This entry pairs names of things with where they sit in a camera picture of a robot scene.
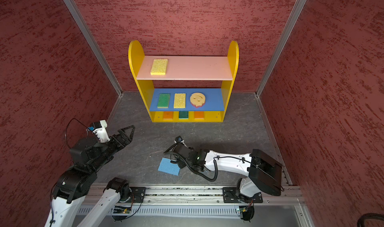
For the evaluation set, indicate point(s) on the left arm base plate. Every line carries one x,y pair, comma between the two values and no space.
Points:
132,194

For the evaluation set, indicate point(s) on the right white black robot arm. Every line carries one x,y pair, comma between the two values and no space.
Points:
261,173

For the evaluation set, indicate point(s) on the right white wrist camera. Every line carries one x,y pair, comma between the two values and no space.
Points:
179,140

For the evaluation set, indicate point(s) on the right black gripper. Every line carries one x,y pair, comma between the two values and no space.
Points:
181,164

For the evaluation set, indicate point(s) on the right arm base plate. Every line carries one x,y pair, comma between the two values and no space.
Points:
231,195

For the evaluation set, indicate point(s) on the orange sponge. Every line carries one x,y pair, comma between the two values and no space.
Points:
199,115

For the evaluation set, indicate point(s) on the bright green sponge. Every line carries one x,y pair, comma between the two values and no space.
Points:
163,101

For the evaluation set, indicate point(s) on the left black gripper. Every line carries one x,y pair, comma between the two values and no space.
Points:
117,139

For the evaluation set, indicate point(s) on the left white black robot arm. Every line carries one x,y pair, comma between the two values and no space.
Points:
89,155

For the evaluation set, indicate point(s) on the light blue sponge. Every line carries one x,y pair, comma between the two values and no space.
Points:
169,168

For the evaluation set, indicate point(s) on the yellow shelf with coloured boards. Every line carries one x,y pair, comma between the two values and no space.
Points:
214,76

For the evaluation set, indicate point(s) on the yellow sponge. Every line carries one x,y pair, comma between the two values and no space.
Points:
179,101
159,67

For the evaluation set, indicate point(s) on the aluminium mounting rail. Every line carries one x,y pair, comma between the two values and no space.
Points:
157,195

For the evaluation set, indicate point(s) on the dark green sponge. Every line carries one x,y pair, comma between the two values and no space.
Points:
183,115

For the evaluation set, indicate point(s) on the tan orange-backed sponge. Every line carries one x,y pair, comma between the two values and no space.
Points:
168,115

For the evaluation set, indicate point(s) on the round smiley face sponge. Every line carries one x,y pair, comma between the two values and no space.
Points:
197,99

